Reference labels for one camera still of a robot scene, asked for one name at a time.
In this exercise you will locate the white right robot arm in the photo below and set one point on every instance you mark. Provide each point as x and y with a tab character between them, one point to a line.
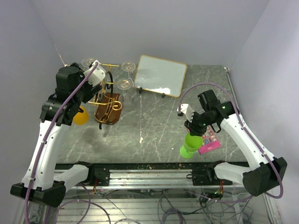
264	171

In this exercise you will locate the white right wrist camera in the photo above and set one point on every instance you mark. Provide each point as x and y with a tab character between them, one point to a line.
185	109

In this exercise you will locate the gold wire wine glass rack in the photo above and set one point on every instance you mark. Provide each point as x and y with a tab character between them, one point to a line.
107	100

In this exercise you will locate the large clear wine glass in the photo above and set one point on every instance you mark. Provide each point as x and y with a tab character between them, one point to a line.
87	62

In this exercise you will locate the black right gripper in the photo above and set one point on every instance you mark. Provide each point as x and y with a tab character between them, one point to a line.
194	129

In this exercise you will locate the small clear wine glass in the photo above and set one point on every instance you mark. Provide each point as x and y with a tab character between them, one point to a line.
128	67

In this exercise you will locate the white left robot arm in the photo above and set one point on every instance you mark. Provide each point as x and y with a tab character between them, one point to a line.
40	184

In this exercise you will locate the pink booklet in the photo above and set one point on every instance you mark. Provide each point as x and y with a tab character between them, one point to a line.
210	141

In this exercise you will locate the gold framed whiteboard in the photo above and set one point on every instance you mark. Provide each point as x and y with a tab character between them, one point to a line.
160	76

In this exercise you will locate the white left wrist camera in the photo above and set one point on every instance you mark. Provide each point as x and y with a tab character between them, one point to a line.
98	74

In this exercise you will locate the aluminium rail frame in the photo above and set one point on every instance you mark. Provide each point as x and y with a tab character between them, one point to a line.
145	193

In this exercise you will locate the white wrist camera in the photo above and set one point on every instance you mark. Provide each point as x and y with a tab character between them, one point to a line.
98	74
185	109

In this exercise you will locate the green plastic goblet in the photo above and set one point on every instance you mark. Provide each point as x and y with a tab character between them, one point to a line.
191	145

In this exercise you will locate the orange plastic goblet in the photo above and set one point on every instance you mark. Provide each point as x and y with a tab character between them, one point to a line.
81	117

